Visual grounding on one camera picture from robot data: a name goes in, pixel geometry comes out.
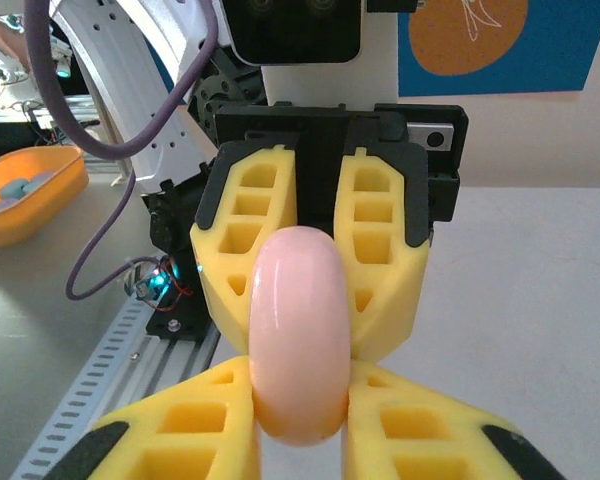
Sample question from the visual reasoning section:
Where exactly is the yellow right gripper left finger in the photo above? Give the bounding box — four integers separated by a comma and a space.
42, 355, 262, 480

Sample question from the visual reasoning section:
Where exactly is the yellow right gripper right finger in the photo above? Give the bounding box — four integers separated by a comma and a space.
340, 359, 569, 480

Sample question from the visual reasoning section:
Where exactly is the pink earbud charging case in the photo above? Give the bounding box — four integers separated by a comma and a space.
248, 225, 354, 447

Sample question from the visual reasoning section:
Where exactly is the lavender earbud case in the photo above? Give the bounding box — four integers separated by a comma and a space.
21, 170, 57, 194

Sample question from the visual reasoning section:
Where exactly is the orange plastic bin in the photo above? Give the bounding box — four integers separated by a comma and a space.
0, 145, 90, 248

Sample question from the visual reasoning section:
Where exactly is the blue and orange poster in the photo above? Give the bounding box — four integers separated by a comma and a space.
398, 0, 600, 98

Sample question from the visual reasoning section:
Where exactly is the person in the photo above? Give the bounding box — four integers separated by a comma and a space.
0, 12, 32, 71

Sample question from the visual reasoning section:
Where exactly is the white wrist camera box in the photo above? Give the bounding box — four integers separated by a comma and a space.
219, 0, 399, 109

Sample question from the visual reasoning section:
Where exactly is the aluminium extrusion rail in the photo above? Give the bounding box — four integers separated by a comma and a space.
99, 327, 222, 424

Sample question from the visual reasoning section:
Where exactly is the grey slotted cable duct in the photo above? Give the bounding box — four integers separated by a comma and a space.
9, 293, 157, 480

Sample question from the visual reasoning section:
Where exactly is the purple cable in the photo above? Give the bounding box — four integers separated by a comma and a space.
24, 0, 217, 301

